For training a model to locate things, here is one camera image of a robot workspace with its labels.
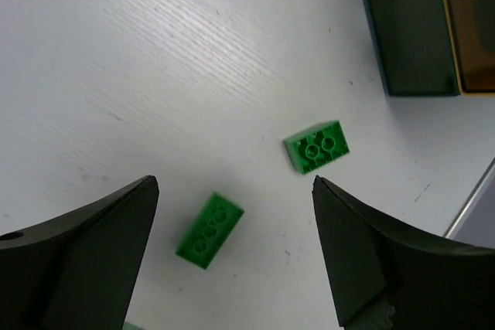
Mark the teal drawer cabinet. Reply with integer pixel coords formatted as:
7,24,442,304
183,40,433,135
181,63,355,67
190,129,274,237
363,0,494,97

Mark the green long lego brick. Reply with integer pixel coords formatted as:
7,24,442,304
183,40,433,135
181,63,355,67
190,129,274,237
176,192,244,270

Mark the green lego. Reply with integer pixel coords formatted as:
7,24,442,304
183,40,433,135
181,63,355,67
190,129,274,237
283,121,350,175

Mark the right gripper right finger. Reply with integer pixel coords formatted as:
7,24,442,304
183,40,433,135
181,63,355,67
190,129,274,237
312,177,494,329

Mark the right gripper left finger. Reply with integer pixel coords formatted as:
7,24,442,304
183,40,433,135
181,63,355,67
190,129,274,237
1,175,159,329

